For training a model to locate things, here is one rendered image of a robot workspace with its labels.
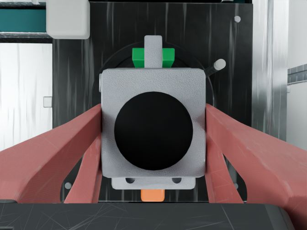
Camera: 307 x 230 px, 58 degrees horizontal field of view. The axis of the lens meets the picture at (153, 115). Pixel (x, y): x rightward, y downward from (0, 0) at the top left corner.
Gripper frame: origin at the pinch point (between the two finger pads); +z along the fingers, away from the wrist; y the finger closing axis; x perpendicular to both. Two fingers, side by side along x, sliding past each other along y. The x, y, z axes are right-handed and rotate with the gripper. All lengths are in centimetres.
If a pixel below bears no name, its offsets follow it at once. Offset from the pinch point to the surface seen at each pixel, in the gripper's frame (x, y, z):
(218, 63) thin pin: 2.1, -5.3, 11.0
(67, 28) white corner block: 2.6, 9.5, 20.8
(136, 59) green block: 3.3, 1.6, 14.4
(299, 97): 16.0, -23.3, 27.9
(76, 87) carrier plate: 9.0, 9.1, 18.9
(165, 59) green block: 3.3, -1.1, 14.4
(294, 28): 7.0, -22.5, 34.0
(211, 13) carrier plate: 1.8, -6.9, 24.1
